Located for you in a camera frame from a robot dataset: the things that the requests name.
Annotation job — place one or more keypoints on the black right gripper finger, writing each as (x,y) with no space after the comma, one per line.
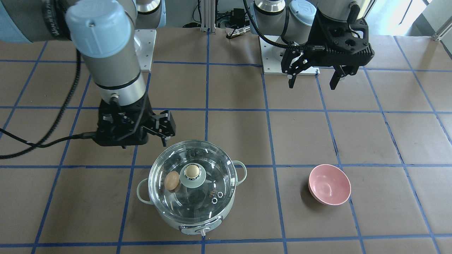
(164,141)

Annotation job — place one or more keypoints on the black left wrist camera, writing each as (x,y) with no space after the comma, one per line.
(293,62)

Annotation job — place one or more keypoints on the brown egg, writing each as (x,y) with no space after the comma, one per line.
(172,181)

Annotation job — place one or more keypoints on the glass pot lid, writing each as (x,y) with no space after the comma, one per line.
(192,180)

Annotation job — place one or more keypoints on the aluminium frame post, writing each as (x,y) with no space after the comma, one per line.
(207,16)

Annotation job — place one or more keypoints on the pink bowl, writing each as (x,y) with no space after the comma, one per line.
(329,185)

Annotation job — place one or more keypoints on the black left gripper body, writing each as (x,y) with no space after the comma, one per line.
(315,45)

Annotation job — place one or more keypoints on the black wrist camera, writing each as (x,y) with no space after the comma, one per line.
(162,125)
(293,62)

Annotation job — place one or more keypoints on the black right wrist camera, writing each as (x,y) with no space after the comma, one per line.
(162,125)

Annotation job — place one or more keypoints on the pale green cooking pot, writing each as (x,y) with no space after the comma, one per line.
(197,218)

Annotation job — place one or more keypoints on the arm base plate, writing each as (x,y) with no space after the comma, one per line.
(144,40)
(271,58)

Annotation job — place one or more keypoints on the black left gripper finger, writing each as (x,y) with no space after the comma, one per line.
(292,75)
(339,73)

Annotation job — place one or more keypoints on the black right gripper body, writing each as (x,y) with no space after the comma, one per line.
(159,124)

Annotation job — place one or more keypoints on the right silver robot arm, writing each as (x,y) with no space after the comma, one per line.
(105,34)

